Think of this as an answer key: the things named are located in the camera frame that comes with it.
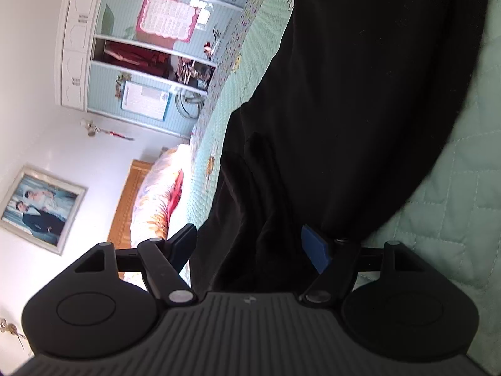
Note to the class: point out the floral pillow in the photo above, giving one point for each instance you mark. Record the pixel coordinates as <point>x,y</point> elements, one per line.
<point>156,203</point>

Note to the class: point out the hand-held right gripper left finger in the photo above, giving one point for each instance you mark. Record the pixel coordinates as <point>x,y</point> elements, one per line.
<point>186,243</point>

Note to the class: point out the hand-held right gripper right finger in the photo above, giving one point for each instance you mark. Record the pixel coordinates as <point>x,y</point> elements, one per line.
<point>315,248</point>

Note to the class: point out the blue-framed poster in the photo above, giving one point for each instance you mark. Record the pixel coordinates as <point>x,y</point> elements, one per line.
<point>145,100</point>

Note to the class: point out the patterned brown cloth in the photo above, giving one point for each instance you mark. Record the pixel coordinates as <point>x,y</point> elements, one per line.
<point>193,72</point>

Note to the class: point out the white sliding-door wardrobe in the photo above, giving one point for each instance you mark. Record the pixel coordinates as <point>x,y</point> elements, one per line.
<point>76,47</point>

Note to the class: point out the pink-bordered poster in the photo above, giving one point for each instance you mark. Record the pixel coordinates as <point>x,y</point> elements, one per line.
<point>168,17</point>

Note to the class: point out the green bee-print quilted bedspread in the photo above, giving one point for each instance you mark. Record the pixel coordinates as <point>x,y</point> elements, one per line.
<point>450,203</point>

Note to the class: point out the small metal wall ornament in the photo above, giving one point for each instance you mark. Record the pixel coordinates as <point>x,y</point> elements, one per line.
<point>8,327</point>

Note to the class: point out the silver hoops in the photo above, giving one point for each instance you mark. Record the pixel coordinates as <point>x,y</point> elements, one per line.
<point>190,100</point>

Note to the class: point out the wooden headboard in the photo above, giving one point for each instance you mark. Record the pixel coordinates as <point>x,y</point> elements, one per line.
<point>129,203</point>

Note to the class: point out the black pants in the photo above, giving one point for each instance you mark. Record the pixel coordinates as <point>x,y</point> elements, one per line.
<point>332,125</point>

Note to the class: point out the wall ornament with red tassel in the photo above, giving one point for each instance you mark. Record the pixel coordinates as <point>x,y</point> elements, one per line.
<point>89,127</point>

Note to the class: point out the framed portrait photo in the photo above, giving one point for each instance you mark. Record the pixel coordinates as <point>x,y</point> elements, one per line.
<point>39,211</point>

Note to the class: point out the red hanging clothes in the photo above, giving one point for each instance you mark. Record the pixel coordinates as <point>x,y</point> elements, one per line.
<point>137,58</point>

